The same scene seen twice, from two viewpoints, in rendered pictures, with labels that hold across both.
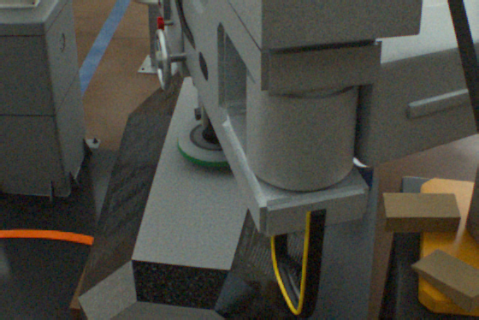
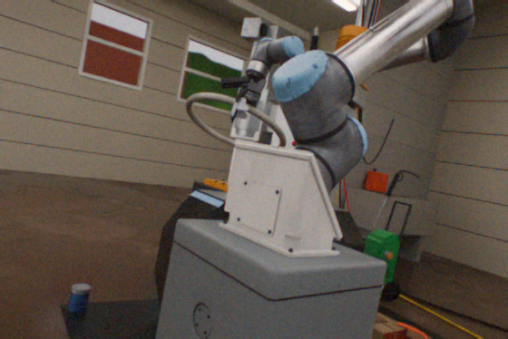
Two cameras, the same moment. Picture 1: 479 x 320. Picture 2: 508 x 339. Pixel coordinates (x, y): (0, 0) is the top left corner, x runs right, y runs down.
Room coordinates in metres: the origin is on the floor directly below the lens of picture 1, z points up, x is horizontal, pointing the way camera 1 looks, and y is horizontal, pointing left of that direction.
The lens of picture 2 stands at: (3.58, 1.58, 1.05)
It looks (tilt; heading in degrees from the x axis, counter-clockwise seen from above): 3 degrees down; 226
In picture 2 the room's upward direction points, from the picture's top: 11 degrees clockwise
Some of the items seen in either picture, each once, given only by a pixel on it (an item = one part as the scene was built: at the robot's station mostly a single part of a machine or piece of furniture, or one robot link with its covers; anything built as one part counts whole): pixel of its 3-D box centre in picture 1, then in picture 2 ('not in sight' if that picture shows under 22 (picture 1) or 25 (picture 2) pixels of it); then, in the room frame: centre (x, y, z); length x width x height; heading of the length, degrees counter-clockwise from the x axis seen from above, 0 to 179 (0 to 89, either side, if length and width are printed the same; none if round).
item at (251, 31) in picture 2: not in sight; (254, 30); (1.57, -0.73, 2.00); 0.20 x 0.18 x 0.15; 80
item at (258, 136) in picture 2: not in sight; (256, 116); (1.42, -0.69, 1.36); 0.35 x 0.35 x 0.41
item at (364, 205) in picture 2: not in sight; (388, 226); (-1.45, -0.76, 0.43); 1.30 x 0.62 x 0.86; 176
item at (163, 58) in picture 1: (177, 57); not in sight; (1.64, 0.16, 1.18); 0.15 x 0.10 x 0.15; 15
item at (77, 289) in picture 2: (362, 172); (79, 297); (2.68, -0.50, 0.08); 0.10 x 0.10 x 0.13
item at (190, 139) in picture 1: (217, 137); not in sight; (1.79, 0.07, 0.85); 0.21 x 0.21 x 0.01
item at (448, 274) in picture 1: (453, 273); not in sight; (1.28, -0.50, 0.80); 0.20 x 0.10 x 0.05; 35
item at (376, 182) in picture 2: not in sight; (378, 181); (-1.34, -0.98, 1.00); 0.50 x 0.22 x 0.33; 176
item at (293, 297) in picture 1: (294, 242); not in sight; (1.15, -0.10, 1.03); 0.23 x 0.03 x 0.32; 15
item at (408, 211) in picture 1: (420, 212); not in sight; (1.51, -0.45, 0.81); 0.20 x 0.10 x 0.05; 88
